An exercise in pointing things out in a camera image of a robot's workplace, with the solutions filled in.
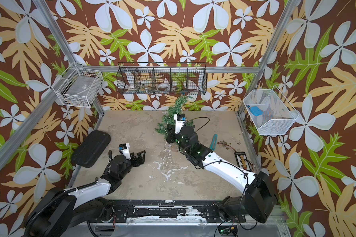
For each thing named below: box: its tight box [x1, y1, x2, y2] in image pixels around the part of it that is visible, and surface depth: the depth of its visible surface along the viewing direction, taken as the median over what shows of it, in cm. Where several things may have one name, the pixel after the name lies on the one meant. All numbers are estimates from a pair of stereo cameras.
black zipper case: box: [71, 130, 112, 168], surface depth 95 cm
